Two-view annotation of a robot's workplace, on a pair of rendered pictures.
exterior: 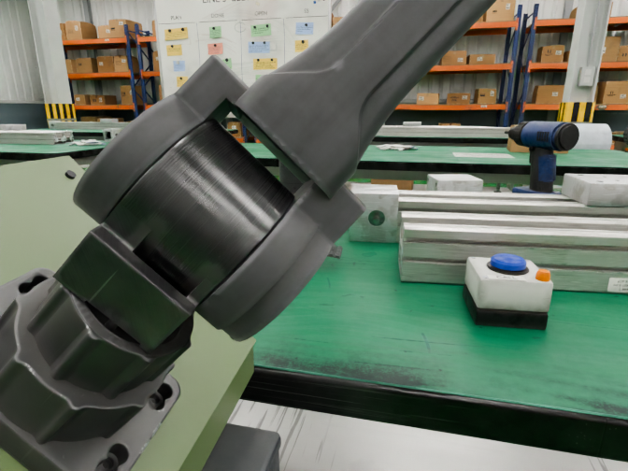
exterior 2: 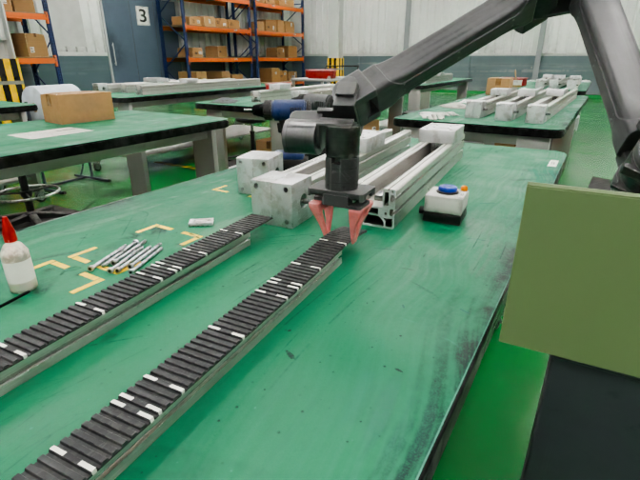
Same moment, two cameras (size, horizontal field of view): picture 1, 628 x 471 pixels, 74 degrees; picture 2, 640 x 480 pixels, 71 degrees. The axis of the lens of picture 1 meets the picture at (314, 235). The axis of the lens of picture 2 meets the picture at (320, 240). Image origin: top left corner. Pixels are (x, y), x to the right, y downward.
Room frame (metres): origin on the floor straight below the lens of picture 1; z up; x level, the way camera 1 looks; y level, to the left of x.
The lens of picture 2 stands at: (0.46, 0.75, 1.11)
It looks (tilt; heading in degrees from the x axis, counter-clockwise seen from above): 22 degrees down; 288
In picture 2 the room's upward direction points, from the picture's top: straight up
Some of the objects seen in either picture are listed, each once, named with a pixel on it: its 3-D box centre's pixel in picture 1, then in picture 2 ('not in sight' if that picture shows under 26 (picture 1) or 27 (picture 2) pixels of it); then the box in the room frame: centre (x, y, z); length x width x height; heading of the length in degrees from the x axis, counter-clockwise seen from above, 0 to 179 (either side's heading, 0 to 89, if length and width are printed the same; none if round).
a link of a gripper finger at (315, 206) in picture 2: not in sight; (334, 214); (0.66, 0.02, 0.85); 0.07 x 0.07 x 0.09; 81
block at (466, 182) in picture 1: (453, 198); (265, 172); (0.95, -0.32, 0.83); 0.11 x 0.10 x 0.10; 1
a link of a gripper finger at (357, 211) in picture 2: not in sight; (347, 216); (0.64, 0.03, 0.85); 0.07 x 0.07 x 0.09; 81
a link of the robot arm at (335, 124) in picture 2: not in sight; (339, 139); (0.65, 0.02, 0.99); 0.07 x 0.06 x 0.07; 178
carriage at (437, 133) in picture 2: not in sight; (441, 137); (0.53, -0.78, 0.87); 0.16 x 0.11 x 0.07; 82
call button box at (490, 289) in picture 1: (502, 287); (442, 204); (0.49, -0.24, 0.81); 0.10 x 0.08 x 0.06; 172
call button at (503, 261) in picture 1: (507, 264); (448, 190); (0.48, -0.24, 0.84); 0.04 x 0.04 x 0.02
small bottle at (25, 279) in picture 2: not in sight; (14, 253); (1.08, 0.30, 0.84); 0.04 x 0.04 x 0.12
